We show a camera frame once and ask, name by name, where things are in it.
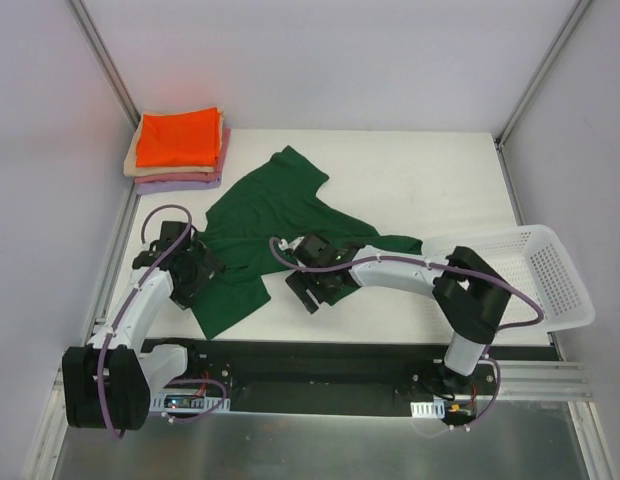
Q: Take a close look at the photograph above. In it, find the dark green t-shirt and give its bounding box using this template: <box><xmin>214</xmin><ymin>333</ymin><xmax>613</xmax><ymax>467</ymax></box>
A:
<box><xmin>191</xmin><ymin>146</ymin><xmax>422</xmax><ymax>339</ymax></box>

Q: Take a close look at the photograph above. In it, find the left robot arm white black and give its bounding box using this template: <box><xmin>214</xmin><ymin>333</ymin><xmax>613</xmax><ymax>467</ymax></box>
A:
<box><xmin>61</xmin><ymin>221</ymin><xmax>224</xmax><ymax>434</ymax></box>

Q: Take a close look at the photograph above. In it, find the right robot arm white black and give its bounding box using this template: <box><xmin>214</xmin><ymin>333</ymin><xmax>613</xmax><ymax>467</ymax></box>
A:
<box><xmin>272</xmin><ymin>234</ymin><xmax>511</xmax><ymax>395</ymax></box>

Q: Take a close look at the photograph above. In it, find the folded lavender t-shirt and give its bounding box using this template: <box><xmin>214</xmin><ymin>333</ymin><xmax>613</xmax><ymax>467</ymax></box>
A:
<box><xmin>134</xmin><ymin>176</ymin><xmax>222</xmax><ymax>195</ymax></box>

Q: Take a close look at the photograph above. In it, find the folded pink t-shirt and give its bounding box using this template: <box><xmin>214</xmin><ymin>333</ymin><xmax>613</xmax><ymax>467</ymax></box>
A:
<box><xmin>134</xmin><ymin>128</ymin><xmax>231</xmax><ymax>184</ymax></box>

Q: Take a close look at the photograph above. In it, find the folded beige t-shirt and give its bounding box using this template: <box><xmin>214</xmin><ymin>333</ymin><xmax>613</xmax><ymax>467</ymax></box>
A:
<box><xmin>123</xmin><ymin>114</ymin><xmax>230</xmax><ymax>177</ymax></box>

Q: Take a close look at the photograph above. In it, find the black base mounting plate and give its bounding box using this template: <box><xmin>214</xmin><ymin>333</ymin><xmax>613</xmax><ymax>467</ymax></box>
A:
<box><xmin>139</xmin><ymin>335</ymin><xmax>564</xmax><ymax>417</ymax></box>

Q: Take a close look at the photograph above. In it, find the folded orange t-shirt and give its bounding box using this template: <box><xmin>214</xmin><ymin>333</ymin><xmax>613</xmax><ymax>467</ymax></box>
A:
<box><xmin>135</xmin><ymin>107</ymin><xmax>223</xmax><ymax>169</ymax></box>

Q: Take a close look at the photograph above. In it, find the white plastic perforated basket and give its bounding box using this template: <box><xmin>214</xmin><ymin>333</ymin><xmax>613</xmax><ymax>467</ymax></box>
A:
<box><xmin>422</xmin><ymin>225</ymin><xmax>595</xmax><ymax>345</ymax></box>

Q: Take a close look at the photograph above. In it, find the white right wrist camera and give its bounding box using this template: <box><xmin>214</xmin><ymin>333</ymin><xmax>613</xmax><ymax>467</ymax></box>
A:
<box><xmin>278</xmin><ymin>237</ymin><xmax>305</xmax><ymax>252</ymax></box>

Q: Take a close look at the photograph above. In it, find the left white cable duct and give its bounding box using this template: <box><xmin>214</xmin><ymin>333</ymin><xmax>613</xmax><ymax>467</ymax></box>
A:
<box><xmin>150</xmin><ymin>393</ymin><xmax>231</xmax><ymax>414</ymax></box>

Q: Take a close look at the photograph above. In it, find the white cable duct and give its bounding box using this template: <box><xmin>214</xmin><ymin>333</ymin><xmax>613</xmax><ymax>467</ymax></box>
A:
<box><xmin>410</xmin><ymin>399</ymin><xmax>446</xmax><ymax>420</ymax></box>
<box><xmin>150</xmin><ymin>393</ymin><xmax>231</xmax><ymax>414</ymax></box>

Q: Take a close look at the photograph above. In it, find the right white cable duct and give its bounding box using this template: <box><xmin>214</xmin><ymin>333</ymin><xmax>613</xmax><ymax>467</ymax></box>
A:
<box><xmin>410</xmin><ymin>399</ymin><xmax>446</xmax><ymax>420</ymax></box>

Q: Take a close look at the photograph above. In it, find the left aluminium corner post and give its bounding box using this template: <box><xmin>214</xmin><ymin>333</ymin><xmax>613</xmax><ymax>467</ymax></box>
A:
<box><xmin>66</xmin><ymin>0</ymin><xmax>141</xmax><ymax>127</ymax></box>

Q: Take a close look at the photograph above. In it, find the aluminium corner post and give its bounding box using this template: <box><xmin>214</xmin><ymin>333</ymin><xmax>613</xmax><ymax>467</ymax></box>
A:
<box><xmin>494</xmin><ymin>0</ymin><xmax>595</xmax><ymax>151</ymax></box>
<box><xmin>66</xmin><ymin>0</ymin><xmax>141</xmax><ymax>127</ymax></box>

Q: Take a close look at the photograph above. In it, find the right aluminium corner post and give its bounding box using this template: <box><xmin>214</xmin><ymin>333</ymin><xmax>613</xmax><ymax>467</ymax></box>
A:
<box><xmin>494</xmin><ymin>0</ymin><xmax>595</xmax><ymax>151</ymax></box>

